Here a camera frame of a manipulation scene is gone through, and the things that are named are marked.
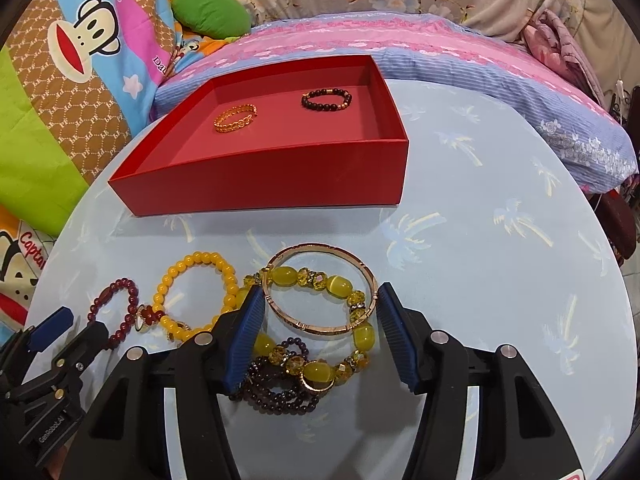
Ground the red cardboard box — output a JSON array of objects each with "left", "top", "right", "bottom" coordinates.
[{"left": 107, "top": 54, "right": 410, "bottom": 217}]

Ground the black bead bracelet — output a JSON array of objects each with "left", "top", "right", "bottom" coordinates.
[{"left": 301, "top": 88, "right": 352, "bottom": 112}]

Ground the gold chain bracelet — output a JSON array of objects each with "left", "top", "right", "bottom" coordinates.
[{"left": 214, "top": 103, "right": 259, "bottom": 134}]

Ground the rose gold bangle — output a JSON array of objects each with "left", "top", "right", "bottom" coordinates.
[{"left": 261, "top": 243, "right": 378, "bottom": 336}]

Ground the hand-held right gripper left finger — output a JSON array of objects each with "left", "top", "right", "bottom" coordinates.
[{"left": 62, "top": 284, "right": 266, "bottom": 480}]

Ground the folded pink quilt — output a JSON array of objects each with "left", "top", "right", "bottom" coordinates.
[{"left": 522, "top": 7, "right": 608, "bottom": 106}]

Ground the yellow stone crystal bracelet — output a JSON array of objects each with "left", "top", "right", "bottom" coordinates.
[{"left": 243, "top": 266, "right": 373, "bottom": 393}]

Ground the beige cloth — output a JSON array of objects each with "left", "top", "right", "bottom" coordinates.
[{"left": 580, "top": 0, "right": 640, "bottom": 86}]

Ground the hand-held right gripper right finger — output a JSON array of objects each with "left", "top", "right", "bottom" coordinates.
[{"left": 376, "top": 282, "right": 586, "bottom": 480}]

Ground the pink and blue pillow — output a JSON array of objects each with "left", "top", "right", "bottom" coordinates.
[{"left": 150, "top": 12, "right": 638, "bottom": 196}]

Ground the dark red chair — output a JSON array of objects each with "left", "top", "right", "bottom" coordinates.
[{"left": 597, "top": 190, "right": 638, "bottom": 268}]

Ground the yellow bead bracelet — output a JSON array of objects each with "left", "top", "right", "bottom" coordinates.
[{"left": 152, "top": 253, "right": 241, "bottom": 343}]

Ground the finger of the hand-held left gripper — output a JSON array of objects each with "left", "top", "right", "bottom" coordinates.
[
  {"left": 50, "top": 321, "right": 110, "bottom": 387},
  {"left": 10, "top": 310, "right": 76, "bottom": 361}
]

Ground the dark red bead bracelet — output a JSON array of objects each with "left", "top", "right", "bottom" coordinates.
[{"left": 90, "top": 278, "right": 140, "bottom": 347}]

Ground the monkey print blanket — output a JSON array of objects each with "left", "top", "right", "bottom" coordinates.
[{"left": 0, "top": 0, "right": 251, "bottom": 321}]

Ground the green pillow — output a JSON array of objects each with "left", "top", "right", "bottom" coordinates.
[{"left": 171, "top": 0, "right": 251, "bottom": 40}]

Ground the purple garnet bead bracelet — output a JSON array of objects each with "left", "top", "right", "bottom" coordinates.
[{"left": 230, "top": 337, "right": 326, "bottom": 416}]

